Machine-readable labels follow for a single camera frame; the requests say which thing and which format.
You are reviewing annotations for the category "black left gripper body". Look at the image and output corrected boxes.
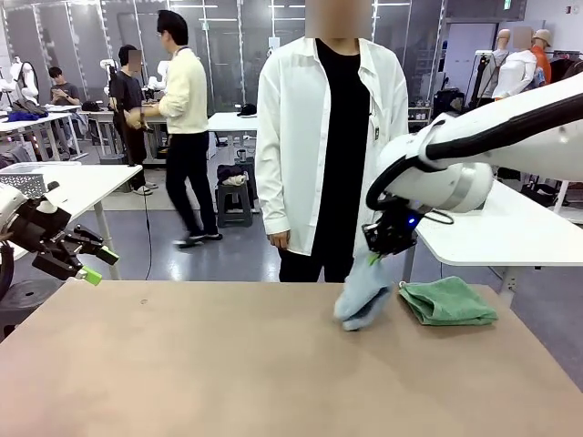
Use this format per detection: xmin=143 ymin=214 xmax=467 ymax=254
xmin=12 ymin=201 xmax=74 ymax=255

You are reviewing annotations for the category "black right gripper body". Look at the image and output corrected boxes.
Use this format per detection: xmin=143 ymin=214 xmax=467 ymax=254
xmin=362 ymin=195 xmax=418 ymax=257

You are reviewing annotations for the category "light blue towel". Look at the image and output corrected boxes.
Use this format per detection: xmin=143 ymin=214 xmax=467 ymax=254
xmin=333 ymin=252 xmax=396 ymax=332

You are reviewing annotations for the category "green towel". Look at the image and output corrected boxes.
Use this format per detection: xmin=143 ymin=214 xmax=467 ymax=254
xmin=398 ymin=275 xmax=500 ymax=327

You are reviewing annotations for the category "person's right forearm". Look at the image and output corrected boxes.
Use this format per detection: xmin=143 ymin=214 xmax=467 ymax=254
xmin=256 ymin=172 xmax=292 ymax=236

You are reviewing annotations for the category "grey perforated plastic basket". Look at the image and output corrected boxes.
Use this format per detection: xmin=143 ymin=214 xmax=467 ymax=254
xmin=0 ymin=172 xmax=50 ymax=199

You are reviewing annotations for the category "person's right hand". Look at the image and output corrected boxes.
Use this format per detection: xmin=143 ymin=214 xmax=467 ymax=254
xmin=268 ymin=229 xmax=292 ymax=251

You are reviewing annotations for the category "grey plastic stool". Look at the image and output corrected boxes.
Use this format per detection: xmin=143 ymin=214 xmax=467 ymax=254
xmin=0 ymin=278 xmax=66 ymax=342

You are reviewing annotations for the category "translucent plastic bin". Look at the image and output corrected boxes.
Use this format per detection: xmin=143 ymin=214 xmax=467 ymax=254
xmin=0 ymin=160 xmax=83 ymax=176

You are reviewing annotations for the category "person in white shirt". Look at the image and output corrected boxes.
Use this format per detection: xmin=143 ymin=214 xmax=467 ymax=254
xmin=254 ymin=0 xmax=411 ymax=284

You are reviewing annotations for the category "white desk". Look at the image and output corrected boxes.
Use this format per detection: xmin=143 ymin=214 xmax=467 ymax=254
xmin=207 ymin=111 xmax=260 ymax=151
xmin=0 ymin=105 xmax=86 ymax=163

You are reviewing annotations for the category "wooden shelf unit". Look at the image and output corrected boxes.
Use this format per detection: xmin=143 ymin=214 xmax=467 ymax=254
xmin=407 ymin=106 xmax=433 ymax=134

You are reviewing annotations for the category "grey jacket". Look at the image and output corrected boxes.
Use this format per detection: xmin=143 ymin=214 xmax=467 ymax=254
xmin=11 ymin=98 xmax=50 ymax=117

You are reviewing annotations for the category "man in grey t-shirt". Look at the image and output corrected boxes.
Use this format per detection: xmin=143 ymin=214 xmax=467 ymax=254
xmin=48 ymin=66 xmax=83 ymax=107

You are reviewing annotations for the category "black luggage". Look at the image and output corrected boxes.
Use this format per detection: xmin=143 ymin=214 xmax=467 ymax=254
xmin=431 ymin=88 xmax=466 ymax=120

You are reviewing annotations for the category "grey step stool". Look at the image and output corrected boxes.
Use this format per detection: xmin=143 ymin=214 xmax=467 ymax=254
xmin=215 ymin=180 xmax=254 ymax=229

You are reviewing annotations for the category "pile of dark clothes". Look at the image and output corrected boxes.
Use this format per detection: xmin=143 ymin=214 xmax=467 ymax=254
xmin=216 ymin=163 xmax=250 ymax=187

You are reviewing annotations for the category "black stool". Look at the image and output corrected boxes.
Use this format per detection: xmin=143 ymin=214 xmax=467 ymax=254
xmin=240 ymin=157 xmax=261 ymax=204

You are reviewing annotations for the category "man in black t-shirt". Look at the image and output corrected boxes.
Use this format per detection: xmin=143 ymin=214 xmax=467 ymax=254
xmin=108 ymin=44 xmax=160 ymax=197

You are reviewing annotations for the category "black utility cart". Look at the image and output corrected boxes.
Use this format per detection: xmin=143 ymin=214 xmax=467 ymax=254
xmin=518 ymin=170 xmax=570 ymax=206

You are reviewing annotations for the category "black tripod with white box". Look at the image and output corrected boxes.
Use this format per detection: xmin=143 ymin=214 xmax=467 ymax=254
xmin=468 ymin=50 xmax=496 ymax=108

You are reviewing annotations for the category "man in cream sweater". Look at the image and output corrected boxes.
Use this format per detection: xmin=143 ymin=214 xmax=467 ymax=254
xmin=123 ymin=9 xmax=224 ymax=249

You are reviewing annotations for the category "mannequin with orange trousers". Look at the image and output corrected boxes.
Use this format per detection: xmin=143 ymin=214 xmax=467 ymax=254
xmin=491 ymin=27 xmax=512 ymax=99

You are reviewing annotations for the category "mannequin with white blouse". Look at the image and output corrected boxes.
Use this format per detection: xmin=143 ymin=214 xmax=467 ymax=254
xmin=493 ymin=25 xmax=541 ymax=102

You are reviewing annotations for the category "mannequin with beige hat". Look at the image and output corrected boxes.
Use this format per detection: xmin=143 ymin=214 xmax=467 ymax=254
xmin=530 ymin=27 xmax=555 ymax=87

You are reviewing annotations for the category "clothes rack with dark clothes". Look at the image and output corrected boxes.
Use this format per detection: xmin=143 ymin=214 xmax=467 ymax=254
xmin=548 ymin=48 xmax=583 ymax=83

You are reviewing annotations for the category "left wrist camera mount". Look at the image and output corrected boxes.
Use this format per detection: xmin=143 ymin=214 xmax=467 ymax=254
xmin=34 ymin=180 xmax=61 ymax=214

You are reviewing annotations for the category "black floor cable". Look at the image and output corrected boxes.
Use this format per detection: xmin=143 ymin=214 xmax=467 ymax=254
xmin=141 ymin=179 xmax=154 ymax=281

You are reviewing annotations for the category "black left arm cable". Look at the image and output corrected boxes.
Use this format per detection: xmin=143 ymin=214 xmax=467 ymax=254
xmin=0 ymin=236 xmax=15 ymax=301

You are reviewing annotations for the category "black right arm cable sleeve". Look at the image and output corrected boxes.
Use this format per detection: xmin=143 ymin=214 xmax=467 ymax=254
xmin=365 ymin=102 xmax=583 ymax=211

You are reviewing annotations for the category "white ladder frame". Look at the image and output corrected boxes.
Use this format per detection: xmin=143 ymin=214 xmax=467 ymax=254
xmin=553 ymin=179 xmax=583 ymax=224

